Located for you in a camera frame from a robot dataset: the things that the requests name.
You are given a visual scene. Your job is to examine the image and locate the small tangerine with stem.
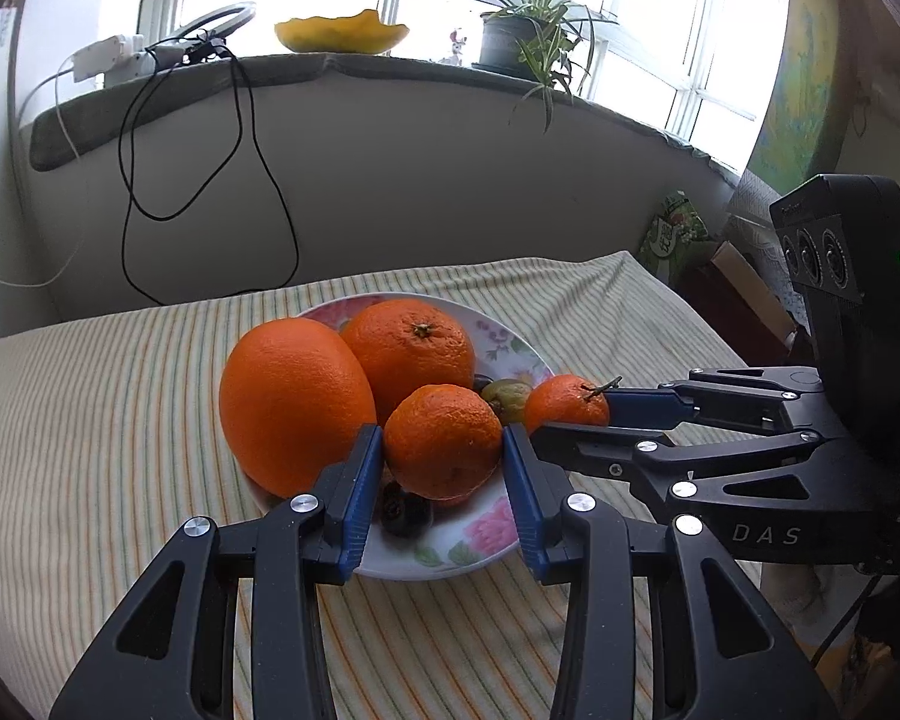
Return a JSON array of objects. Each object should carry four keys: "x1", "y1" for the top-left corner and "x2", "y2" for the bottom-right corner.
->
[{"x1": 523, "y1": 374, "x2": 611, "y2": 434}]

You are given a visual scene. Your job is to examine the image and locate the green grape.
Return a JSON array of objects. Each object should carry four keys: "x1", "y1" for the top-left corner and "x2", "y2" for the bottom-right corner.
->
[{"x1": 481, "y1": 379, "x2": 533, "y2": 426}]

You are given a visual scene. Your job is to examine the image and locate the dark cherry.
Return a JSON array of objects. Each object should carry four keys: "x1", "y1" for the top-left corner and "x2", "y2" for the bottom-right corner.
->
[{"x1": 379, "y1": 481, "x2": 434, "y2": 539}]

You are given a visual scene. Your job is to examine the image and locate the large orange with stem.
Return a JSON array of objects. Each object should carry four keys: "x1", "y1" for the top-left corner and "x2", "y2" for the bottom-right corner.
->
[{"x1": 341, "y1": 298, "x2": 476, "y2": 424}]

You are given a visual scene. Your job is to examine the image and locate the large smooth orange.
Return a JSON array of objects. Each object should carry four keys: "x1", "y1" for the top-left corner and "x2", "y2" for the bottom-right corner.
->
[{"x1": 219, "y1": 317, "x2": 377, "y2": 499}]

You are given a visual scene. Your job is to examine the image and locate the white lace cloth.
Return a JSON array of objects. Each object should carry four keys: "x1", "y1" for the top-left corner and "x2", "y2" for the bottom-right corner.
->
[{"x1": 724, "y1": 169, "x2": 808, "y2": 328}]

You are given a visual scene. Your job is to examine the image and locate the cardboard box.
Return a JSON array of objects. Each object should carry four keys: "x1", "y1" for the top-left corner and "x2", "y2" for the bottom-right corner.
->
[{"x1": 674, "y1": 241, "x2": 800, "y2": 366}]

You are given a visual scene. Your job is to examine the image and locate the green snack bag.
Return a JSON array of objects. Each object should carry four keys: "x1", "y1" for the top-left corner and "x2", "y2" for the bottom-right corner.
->
[{"x1": 637, "y1": 190, "x2": 717, "y2": 286}]

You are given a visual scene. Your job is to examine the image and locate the white floral plate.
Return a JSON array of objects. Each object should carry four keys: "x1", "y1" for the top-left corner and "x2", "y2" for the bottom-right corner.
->
[{"x1": 242, "y1": 294, "x2": 551, "y2": 580}]

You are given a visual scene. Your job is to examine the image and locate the striped tablecloth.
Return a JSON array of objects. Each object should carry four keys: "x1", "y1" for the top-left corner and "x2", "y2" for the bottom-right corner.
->
[{"x1": 0, "y1": 254, "x2": 738, "y2": 718}]

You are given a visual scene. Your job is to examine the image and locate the potted spider plant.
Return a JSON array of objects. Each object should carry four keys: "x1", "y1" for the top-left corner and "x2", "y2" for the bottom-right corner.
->
[{"x1": 481, "y1": 0, "x2": 619, "y2": 133}]

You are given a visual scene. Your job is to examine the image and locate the yellow fruit bowl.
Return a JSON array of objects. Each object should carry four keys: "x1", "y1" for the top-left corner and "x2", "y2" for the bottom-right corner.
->
[{"x1": 274, "y1": 8, "x2": 409, "y2": 55}]

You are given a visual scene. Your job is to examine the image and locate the white power strip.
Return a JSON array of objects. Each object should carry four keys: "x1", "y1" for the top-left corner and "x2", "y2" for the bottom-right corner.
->
[{"x1": 71, "y1": 34, "x2": 159, "y2": 88}]

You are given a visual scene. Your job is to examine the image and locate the wall map poster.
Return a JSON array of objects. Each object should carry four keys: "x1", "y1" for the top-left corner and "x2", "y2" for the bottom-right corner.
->
[{"x1": 748, "y1": 0, "x2": 855, "y2": 195}]

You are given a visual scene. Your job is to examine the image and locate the white cable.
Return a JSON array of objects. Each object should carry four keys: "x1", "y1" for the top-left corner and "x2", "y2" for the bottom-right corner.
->
[{"x1": 0, "y1": 62, "x2": 84, "y2": 291}]

